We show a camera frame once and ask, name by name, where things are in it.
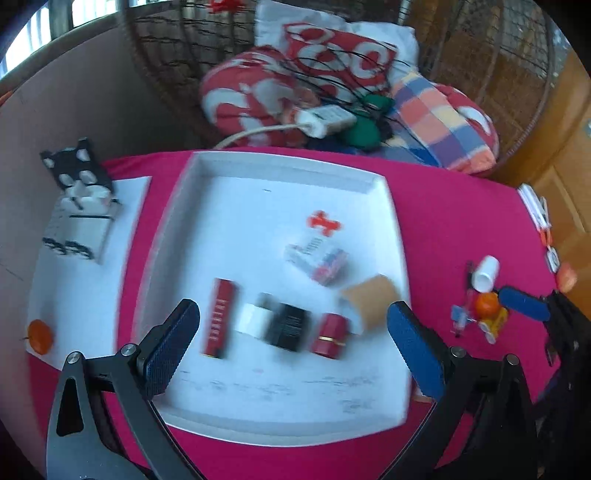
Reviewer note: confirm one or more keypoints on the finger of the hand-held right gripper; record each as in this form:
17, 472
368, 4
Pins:
524, 302

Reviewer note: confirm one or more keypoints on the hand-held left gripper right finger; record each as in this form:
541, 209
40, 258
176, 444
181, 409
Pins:
415, 355

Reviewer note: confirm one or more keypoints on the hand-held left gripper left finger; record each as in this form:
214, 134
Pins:
168, 346

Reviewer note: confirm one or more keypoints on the tangerine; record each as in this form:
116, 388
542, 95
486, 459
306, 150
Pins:
39, 337
487, 305

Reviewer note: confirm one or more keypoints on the white tray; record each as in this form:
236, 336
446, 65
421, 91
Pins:
258, 217

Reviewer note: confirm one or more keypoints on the yellow lighter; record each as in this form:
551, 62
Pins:
495, 325

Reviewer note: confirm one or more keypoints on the small white bottle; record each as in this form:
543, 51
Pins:
485, 273

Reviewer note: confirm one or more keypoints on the red apple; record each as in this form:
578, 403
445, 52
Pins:
567, 277

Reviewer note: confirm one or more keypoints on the small white square device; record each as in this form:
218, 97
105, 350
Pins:
552, 258

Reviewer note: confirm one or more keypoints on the long red box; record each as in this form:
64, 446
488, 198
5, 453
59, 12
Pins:
219, 318

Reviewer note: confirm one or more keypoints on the small blue component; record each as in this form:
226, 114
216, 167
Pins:
460, 314

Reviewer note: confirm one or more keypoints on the red lipstick tube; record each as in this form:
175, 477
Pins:
328, 334

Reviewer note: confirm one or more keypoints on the white paper sheet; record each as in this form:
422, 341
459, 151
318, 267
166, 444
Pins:
83, 300

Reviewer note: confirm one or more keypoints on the magenta tablecloth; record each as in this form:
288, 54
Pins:
438, 221

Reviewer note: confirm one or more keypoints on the playing card pack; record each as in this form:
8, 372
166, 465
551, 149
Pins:
314, 258

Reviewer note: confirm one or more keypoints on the red plastic piece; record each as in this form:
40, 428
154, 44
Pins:
323, 224

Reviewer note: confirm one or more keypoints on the plaid cushion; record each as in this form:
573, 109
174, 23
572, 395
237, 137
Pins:
429, 115

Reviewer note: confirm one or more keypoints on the green adapter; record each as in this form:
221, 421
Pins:
379, 102
362, 134

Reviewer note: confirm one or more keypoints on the white power strip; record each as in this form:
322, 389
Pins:
328, 117

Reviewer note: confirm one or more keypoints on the red white striped cushion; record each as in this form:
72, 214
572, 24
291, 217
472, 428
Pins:
240, 92

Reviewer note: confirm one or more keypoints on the brown cardboard sheet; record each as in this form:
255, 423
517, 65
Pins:
69, 92

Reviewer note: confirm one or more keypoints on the wicker hanging chair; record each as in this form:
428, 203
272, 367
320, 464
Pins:
161, 55

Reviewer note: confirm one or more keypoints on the white cushion red print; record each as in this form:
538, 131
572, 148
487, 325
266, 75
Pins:
341, 46

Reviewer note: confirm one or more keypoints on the barred window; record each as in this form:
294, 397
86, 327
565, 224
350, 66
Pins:
37, 32

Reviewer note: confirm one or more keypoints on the red hanging ornament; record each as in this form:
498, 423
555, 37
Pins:
226, 4

